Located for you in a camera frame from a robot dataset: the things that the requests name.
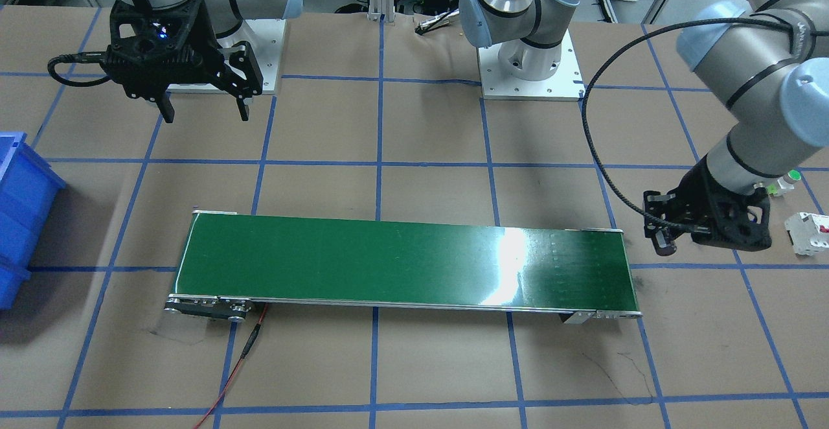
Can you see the blue plastic bin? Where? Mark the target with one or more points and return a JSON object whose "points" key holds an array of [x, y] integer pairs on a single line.
{"points": [[28, 189]]}

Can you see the white circuit breaker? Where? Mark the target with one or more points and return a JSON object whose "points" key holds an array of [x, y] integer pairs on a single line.
{"points": [[808, 232]]}

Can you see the green conveyor belt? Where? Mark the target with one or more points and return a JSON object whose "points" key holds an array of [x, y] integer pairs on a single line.
{"points": [[231, 260]]}

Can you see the green push button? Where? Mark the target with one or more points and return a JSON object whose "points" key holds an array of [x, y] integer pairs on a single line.
{"points": [[776, 188]]}

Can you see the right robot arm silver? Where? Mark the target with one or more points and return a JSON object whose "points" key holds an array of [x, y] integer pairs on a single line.
{"points": [[226, 17]]}

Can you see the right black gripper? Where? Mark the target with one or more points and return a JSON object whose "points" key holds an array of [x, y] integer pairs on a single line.
{"points": [[208, 52]]}

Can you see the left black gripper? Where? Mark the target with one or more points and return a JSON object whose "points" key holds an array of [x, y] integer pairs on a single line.
{"points": [[690, 200]]}

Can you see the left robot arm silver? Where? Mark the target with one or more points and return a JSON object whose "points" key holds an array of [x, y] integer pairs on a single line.
{"points": [[766, 65]]}

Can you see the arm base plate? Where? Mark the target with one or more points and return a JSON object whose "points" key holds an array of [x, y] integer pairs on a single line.
{"points": [[563, 72], [267, 38]]}

